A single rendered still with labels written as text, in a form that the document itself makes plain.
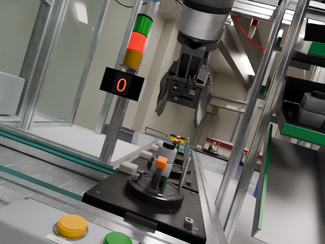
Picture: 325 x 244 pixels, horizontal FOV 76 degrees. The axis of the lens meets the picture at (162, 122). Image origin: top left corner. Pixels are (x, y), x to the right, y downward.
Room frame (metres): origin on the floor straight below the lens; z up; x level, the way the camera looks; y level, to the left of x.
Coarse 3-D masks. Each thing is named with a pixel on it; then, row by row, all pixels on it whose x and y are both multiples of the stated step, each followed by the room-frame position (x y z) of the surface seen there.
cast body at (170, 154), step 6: (162, 144) 0.52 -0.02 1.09; (168, 144) 0.48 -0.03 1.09; (162, 150) 0.48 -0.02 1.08; (168, 150) 0.48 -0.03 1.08; (174, 150) 0.48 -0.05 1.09; (156, 156) 0.48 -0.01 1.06; (162, 156) 0.48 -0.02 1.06; (168, 156) 0.48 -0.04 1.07; (174, 156) 0.47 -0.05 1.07; (168, 162) 0.48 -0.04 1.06; (168, 168) 0.46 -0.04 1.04; (162, 174) 0.46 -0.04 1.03; (168, 174) 0.46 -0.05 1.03
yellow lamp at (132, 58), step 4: (128, 48) 0.62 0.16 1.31; (128, 52) 0.61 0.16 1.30; (132, 52) 0.61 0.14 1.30; (136, 52) 0.61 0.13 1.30; (124, 56) 0.62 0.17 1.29; (128, 56) 0.61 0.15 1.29; (132, 56) 0.61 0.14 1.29; (136, 56) 0.62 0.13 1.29; (140, 56) 0.63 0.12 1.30; (124, 60) 0.62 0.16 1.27; (128, 60) 0.61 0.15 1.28; (132, 60) 0.61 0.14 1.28; (136, 60) 0.62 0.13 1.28; (140, 60) 0.63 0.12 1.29; (124, 64) 0.62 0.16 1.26; (128, 64) 0.61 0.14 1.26; (132, 64) 0.61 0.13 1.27; (136, 64) 0.62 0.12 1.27; (136, 68) 0.62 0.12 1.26
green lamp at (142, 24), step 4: (136, 16) 0.63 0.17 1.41; (140, 16) 0.61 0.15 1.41; (144, 16) 0.61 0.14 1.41; (136, 20) 0.62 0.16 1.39; (140, 20) 0.61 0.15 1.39; (144, 20) 0.61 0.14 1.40; (148, 20) 0.62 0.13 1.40; (136, 24) 0.61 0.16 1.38; (140, 24) 0.61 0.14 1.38; (144, 24) 0.61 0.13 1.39; (148, 24) 0.62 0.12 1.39; (136, 28) 0.61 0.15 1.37; (140, 28) 0.61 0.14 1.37; (144, 28) 0.61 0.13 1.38; (148, 28) 0.62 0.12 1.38; (140, 32) 0.61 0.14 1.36; (144, 32) 0.62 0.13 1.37; (148, 32) 0.63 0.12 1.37
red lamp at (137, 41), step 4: (132, 32) 0.62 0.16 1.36; (136, 32) 0.61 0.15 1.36; (132, 36) 0.62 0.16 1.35; (136, 36) 0.61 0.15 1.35; (140, 36) 0.61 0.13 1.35; (144, 36) 0.62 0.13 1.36; (132, 40) 0.61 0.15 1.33; (136, 40) 0.61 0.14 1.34; (140, 40) 0.61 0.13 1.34; (144, 40) 0.62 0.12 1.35; (128, 44) 0.62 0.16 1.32; (132, 44) 0.61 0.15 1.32; (136, 44) 0.61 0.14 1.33; (140, 44) 0.62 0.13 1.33; (144, 44) 0.63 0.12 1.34; (132, 48) 0.61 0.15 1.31; (136, 48) 0.61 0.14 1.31; (140, 48) 0.62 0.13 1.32; (144, 48) 0.64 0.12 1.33; (140, 52) 0.62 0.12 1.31
